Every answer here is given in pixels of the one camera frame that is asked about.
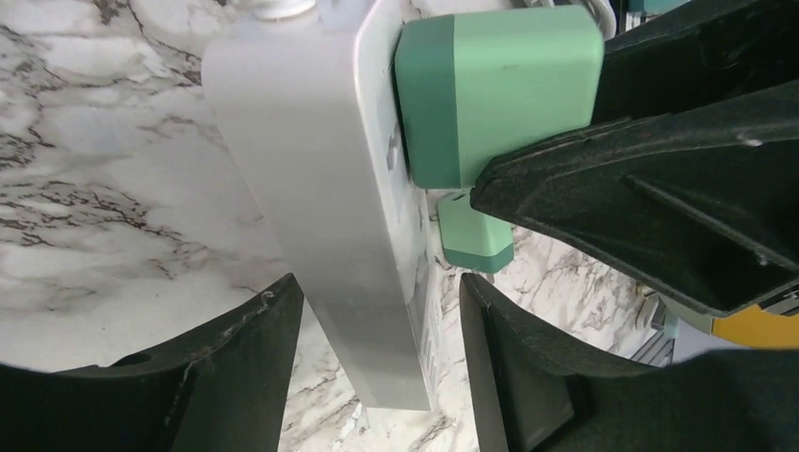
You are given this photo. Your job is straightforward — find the white power strip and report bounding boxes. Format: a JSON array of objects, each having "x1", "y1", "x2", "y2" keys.
[{"x1": 202, "y1": 1, "x2": 436, "y2": 411}]

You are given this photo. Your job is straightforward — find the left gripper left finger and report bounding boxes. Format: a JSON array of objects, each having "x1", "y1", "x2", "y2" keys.
[{"x1": 1, "y1": 274, "x2": 304, "y2": 451}]

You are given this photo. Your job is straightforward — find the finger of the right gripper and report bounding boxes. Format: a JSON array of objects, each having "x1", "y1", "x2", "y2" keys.
[
  {"x1": 470, "y1": 82, "x2": 798, "y2": 316},
  {"x1": 592, "y1": 0, "x2": 798, "y2": 124}
]

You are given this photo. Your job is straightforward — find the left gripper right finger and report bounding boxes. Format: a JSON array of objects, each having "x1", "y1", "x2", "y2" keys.
[{"x1": 460, "y1": 273, "x2": 798, "y2": 451}]

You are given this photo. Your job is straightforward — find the cream cylinder with orange lid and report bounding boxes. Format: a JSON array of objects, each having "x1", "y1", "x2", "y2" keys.
[{"x1": 655, "y1": 293, "x2": 798, "y2": 349}]

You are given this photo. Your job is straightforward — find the green plug adapter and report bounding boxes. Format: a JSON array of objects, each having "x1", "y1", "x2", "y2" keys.
[
  {"x1": 436, "y1": 191, "x2": 514, "y2": 274},
  {"x1": 394, "y1": 6, "x2": 604, "y2": 189}
]

